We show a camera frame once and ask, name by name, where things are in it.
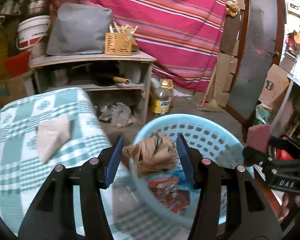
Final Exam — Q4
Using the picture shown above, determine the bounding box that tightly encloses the cardboard box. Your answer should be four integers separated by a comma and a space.
258, 64, 289, 108

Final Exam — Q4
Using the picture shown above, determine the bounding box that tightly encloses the grey metal door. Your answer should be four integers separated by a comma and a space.
225, 0, 286, 128

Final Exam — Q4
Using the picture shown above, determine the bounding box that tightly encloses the steel pot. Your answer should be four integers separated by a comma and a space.
26, 0, 51, 18

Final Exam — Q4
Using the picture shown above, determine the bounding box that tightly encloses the red snack packet in basket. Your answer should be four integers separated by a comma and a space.
147, 177, 190, 213

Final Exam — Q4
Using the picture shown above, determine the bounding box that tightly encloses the yellow utensil box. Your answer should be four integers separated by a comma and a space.
104, 21, 139, 56

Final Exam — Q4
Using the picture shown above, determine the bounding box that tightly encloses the grey wooden shelf unit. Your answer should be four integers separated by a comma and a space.
30, 51, 156, 124

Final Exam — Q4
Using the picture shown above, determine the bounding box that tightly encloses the red striped blanket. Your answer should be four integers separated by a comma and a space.
54, 0, 227, 92

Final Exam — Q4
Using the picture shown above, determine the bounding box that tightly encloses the grey cushion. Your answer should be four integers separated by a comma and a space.
46, 3, 113, 56

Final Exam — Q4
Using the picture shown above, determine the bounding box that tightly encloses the beige face mask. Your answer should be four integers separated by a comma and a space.
36, 114, 71, 163

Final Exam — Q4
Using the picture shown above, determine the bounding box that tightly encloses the white red plastic bucket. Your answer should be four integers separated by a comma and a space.
16, 15, 51, 50

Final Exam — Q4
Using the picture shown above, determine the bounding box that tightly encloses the light blue plastic basket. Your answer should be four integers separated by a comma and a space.
130, 114, 244, 228

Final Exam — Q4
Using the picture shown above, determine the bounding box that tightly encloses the oil bottle yellow label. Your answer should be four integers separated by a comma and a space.
151, 79, 174, 115

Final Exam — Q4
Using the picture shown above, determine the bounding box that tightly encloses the brown paper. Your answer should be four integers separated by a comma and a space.
122, 133, 178, 177

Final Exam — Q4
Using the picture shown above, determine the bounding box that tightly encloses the person's right hand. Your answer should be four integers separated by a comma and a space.
278, 192, 300, 223

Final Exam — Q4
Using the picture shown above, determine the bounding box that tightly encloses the broom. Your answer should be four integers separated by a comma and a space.
198, 67, 222, 112

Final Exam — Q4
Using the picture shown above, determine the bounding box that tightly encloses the green white checkered tablecloth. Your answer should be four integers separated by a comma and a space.
0, 87, 191, 240

